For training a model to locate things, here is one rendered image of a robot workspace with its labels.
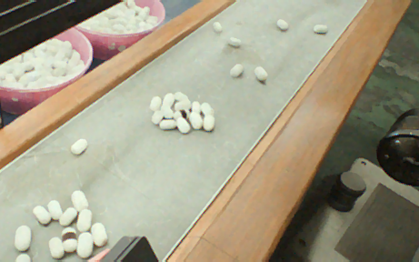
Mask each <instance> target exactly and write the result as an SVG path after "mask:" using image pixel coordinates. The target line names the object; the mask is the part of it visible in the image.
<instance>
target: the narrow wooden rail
mask: <svg viewBox="0 0 419 262"><path fill-rule="evenodd" d="M237 1H239V0H203V1H200V2H199V4H197V5H195V6H193V7H192V8H190V9H189V10H187V11H186V12H184V13H182V14H181V15H179V16H177V17H176V18H174V19H172V20H171V21H169V22H168V23H166V24H165V25H162V26H161V27H159V28H158V29H156V30H155V31H154V32H153V33H151V34H150V35H148V36H146V37H145V38H143V39H141V40H140V41H138V42H137V43H135V44H133V45H130V46H129V47H127V48H126V49H125V50H124V51H122V52H120V53H119V54H117V56H115V57H113V58H111V59H109V60H108V61H106V62H105V63H103V64H102V65H100V66H99V67H97V68H96V69H94V70H93V71H90V72H88V73H87V74H85V75H84V76H83V77H82V78H80V79H79V80H77V81H76V82H74V83H73V84H71V85H70V86H67V87H65V88H64V89H62V90H61V91H59V92H57V93H56V94H54V95H53V96H51V98H49V99H47V100H46V101H44V102H43V103H41V104H40V105H38V106H36V107H34V108H33V109H31V110H30V111H28V112H26V113H25V114H23V115H22V116H20V117H18V118H17V119H16V120H15V121H14V122H13V123H11V124H10V125H8V126H6V127H4V128H2V129H1V130H0V170H2V169H3V168H4V167H5V166H6V165H8V164H9V163H10V162H12V161H13V160H15V159H16V158H17V157H20V156H21V155H22V154H23V153H25V152H26V151H28V150H29V149H30V148H32V147H33V146H35V145H36V144H38V143H39V141H41V140H42V139H43V138H45V137H46V136H49V135H50V134H52V133H53V132H54V131H55V130H57V129H58V128H59V127H61V126H63V125H64V124H65V123H67V122H68V121H70V119H72V118H73V117H75V116H77V115H78V114H79V113H81V112H82V111H84V110H85V109H86V108H88V107H89V106H90V105H91V104H94V103H95V102H97V101H98V100H99V98H101V97H102V96H104V95H105V94H107V93H108V92H110V91H111V90H112V89H114V88H116V87H118V86H119V85H121V84H122V83H123V82H124V81H125V80H127V79H128V77H130V76H131V75H133V74H134V73H137V72H138V71H139V70H141V69H142V68H144V67H145V66H147V65H148V64H150V63H151V62H152V61H154V60H155V59H157V58H158V57H159V56H161V54H163V53H164V52H165V51H167V50H168V49H170V48H171V47H172V46H174V45H176V44H178V43H180V42H181V41H182V40H184V39H185V38H187V37H188V36H189V35H190V34H192V33H193V32H194V31H196V29H197V28H200V27H201V26H202V25H204V24H206V23H207V22H208V21H210V20H211V19H213V18H214V17H215V16H217V15H219V14H220V13H221V12H223V11H224V10H226V9H227V8H228V7H230V6H231V5H233V4H234V3H236V2H237Z"/></svg>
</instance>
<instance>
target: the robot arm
mask: <svg viewBox="0 0 419 262"><path fill-rule="evenodd" d="M88 262H160V261H159V259H158V258H157V256H156V254H155V252H154V251H153V249H152V247H151V245H150V244H149V242H148V240H147V238H146V237H143V236H134V237H133V236H123V237H122V238H121V239H120V240H119V241H118V242H117V243H116V244H115V245H114V247H113V248H112V249H105V250H104V251H102V252H101V253H99V254H98V255H96V256H95V257H92V258H91V260H89V261H88Z"/></svg>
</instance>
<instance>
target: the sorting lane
mask: <svg viewBox="0 0 419 262"><path fill-rule="evenodd" d="M366 1H367V0H239V1H237V2H236V3H234V4H233V5H231V6H230V7H228V8H227V9H226V10H224V11H223V12H221V13H220V14H219V15H217V16H215V17H214V18H213V19H211V20H210V21H208V22H207V23H206V24H204V25H202V26H201V27H200V28H197V29H196V31H194V32H193V33H192V34H190V35H189V36H188V37H187V38H185V39H184V40H182V41H181V42H180V43H178V44H176V45H174V46H172V47H171V48H170V49H168V50H167V51H165V52H164V53H163V54H161V56H159V57H158V58H157V59H155V60H154V61H152V62H151V63H150V64H148V65H146V66H145V67H144V68H142V69H141V70H139V71H138V72H137V73H134V74H133V75H131V76H130V77H128V79H127V80H125V81H124V82H123V83H122V84H121V85H119V86H118V87H116V88H114V89H112V90H111V91H110V92H108V93H107V94H105V95H104V96H102V97H101V98H99V100H98V101H97V102H95V103H94V104H91V105H90V106H89V107H88V108H86V109H85V110H84V111H82V112H81V113H79V114H78V115H77V116H75V117H73V118H72V119H70V121H68V122H67V123H65V124H64V125H63V126H61V127H59V128H58V129H57V130H55V131H54V132H53V133H52V134H50V135H49V136H46V137H45V138H43V139H42V140H41V141H39V143H38V144H36V145H35V146H33V147H32V148H30V149H29V150H28V151H26V152H25V153H23V154H22V155H21V156H20V157H17V158H16V159H15V160H13V161H12V162H10V163H9V164H8V165H6V166H5V167H4V168H3V169H2V170H0V262H16V259H17V258H18V257H19V256H20V255H23V254H25V255H28V256H29V257H30V260H31V261H30V262H88V261H89V260H91V258H92V257H95V256H96V255H98V254H99V253H101V252H102V251H104V250H105V249H112V248H113V247H114V245H115V244H116V243H117V242H118V241H119V240H120V239H121V238H122V237H123V236H133V237H134V236H143V237H146V238H147V240H148V242H149V244H150V245H151V247H152V249H153V251H154V252H155V254H156V256H157V258H158V259H159V261H160V262H165V261H166V260H167V259H168V258H169V257H170V256H171V253H172V252H173V251H174V250H175V248H176V247H178V245H179V244H180V243H181V242H182V240H183V239H184V238H185V236H186V235H187V234H188V232H189V231H190V229H191V227H192V226H193V225H194V224H195V222H196V221H197V219H199V218H200V217H201V216H202V214H203V213H204V212H205V210H206V209H207V208H208V206H209V205H210V204H211V202H212V201H213V200H214V198H215V197H216V196H217V194H218V193H220V192H221V191H222V189H223V188H224V186H225V184H226V183H227V182H228V180H229V179H230V178H231V176H232V175H233V174H234V172H235V171H236V170H237V168H238V167H239V166H241V165H242V163H243V162H244V160H245V159H246V158H247V157H248V155H249V154H250V153H251V151H252V150H253V149H254V147H255V146H256V145H257V143H258V141H259V140H260V139H261V137H262V136H264V134H265V133H266V132H267V131H268V129H269V128H270V127H271V125H272V124H273V123H274V121H275V120H276V118H277V117H278V116H279V115H280V114H281V112H282V111H283V110H284V108H285V107H286V106H287V104H288V103H289V102H291V100H292V99H293V98H294V95H295V94H296V93H297V91H298V90H299V89H300V88H301V86H302V85H303V84H304V82H305V81H306V80H307V78H308V77H309V76H310V75H311V74H312V73H313V71H314V69H315V68H316V66H317V65H318V64H319V63H320V61H321V60H322V59H323V57H325V56H326V55H327V53H328V52H329V51H330V49H331V48H332V47H333V46H334V44H335V43H336V41H337V39H338V38H339V37H340V35H341V34H342V33H343V31H344V30H345V29H346V27H348V26H349V24H350V23H351V22H352V21H353V19H354V18H355V16H356V15H357V14H358V13H359V11H360V10H361V9H362V7H363V6H364V4H365V2H366ZM280 19H283V20H284V21H285V22H286V23H287V24H288V29H287V30H282V29H281V28H280V27H278V25H277V23H278V20H280ZM215 22H218V23H219V25H220V26H221V31H220V32H219V33H216V31H215V30H214V27H213V24H214V23H215ZM316 25H325V26H326V27H327V31H326V32H325V33H316V32H315V31H314V27H315V26H316ZM230 38H235V39H239V40H240V41H241V44H240V45H239V46H235V45H230V44H229V39H230ZM235 65H241V66H243V67H244V71H243V72H241V73H240V74H239V76H238V77H233V76H232V75H231V69H232V68H233V67H234V66H235ZM258 66H261V67H262V68H263V70H264V71H265V72H266V73H267V78H266V79H265V80H264V81H260V80H259V79H258V78H257V76H256V75H255V72H254V70H255V69H256V68H257V67H258ZM175 92H181V93H183V94H184V95H186V96H187V97H188V101H190V103H191V104H192V103H193V102H198V103H199V104H200V106H201V105H202V104H204V103H207V104H208V105H209V106H210V107H211V108H212V109H213V110H214V114H213V117H214V128H213V129H212V130H211V131H207V130H205V129H204V126H203V127H202V128H200V129H194V128H193V127H192V124H191V122H190V119H189V117H188V118H186V119H185V120H186V123H187V124H188V125H189V131H188V132H187V133H182V132H181V131H180V129H179V128H178V126H176V127H175V128H174V129H167V130H163V129H162V128H161V127H160V124H161V123H162V122H163V120H168V119H173V120H174V121H175V122H176V119H174V117H173V116H172V117H171V118H166V117H165V116H163V118H162V120H161V123H160V124H158V125H155V124H153V123H152V120H151V118H152V115H153V114H154V111H152V110H151V109H150V104H151V101H152V98H153V97H154V96H160V97H161V99H162V104H161V106H163V102H164V99H165V95H166V94H169V93H171V94H173V95H174V94H175ZM81 138H83V139H85V140H86V141H87V148H86V149H85V150H84V151H82V152H81V153H80V154H74V153H73V151H72V146H73V145H74V144H75V143H76V141H78V140H79V139H81ZM75 191H81V192H83V193H84V195H85V199H86V201H87V203H88V207H87V209H86V210H89V211H90V212H92V214H93V219H92V223H91V227H89V229H88V230H87V231H85V232H88V234H91V235H93V234H92V226H93V225H94V224H96V223H101V224H103V225H104V227H105V233H106V236H107V242H106V243H105V244H104V245H103V246H98V245H97V244H96V243H95V242H94V244H93V252H92V254H91V255H90V256H89V257H80V256H79V255H78V253H77V248H76V250H75V251H73V252H67V251H66V250H65V253H64V255H63V256H62V257H59V258H54V257H52V255H51V251H50V247H49V242H50V240H51V239H52V238H55V237H56V238H59V239H60V240H61V243H62V238H61V236H62V231H63V230H64V229H65V228H68V227H71V228H73V229H74V230H75V232H76V235H77V245H78V238H79V237H80V236H81V235H82V234H83V232H82V231H80V230H78V228H77V221H78V218H79V214H80V213H79V212H77V211H76V212H77V216H76V218H75V219H74V220H73V221H72V222H71V224H70V225H69V226H62V225H61V224H60V222H59V219H60V218H59V219H57V220H55V219H52V218H51V220H50V222H49V223H47V224H42V223H41V222H39V221H38V219H37V218H36V217H35V216H34V215H33V210H34V208H35V207H37V206H41V207H44V208H45V209H46V211H47V213H49V214H50V211H49V209H48V204H49V203H50V202H51V201H53V200H55V201H57V202H58V203H59V205H60V207H61V211H62V214H63V213H64V212H65V211H66V210H67V209H68V208H69V207H73V208H75V206H74V203H73V200H72V194H73V193H74V192H75ZM21 226H27V227H29V228H30V229H31V241H30V247H29V248H28V249H27V250H26V251H19V250H17V249H16V247H15V235H16V230H17V229H18V228H19V227H21ZM63 249H64V248H63Z"/></svg>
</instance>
